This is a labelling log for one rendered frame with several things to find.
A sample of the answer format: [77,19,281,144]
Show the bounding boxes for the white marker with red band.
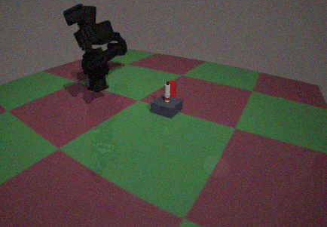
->
[164,81,170,102]

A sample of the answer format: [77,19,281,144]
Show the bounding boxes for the dark red cylinder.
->
[169,81,176,97]

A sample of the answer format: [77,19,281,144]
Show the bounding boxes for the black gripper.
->
[63,4,107,69]

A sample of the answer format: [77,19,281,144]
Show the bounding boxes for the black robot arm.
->
[81,6,127,93]

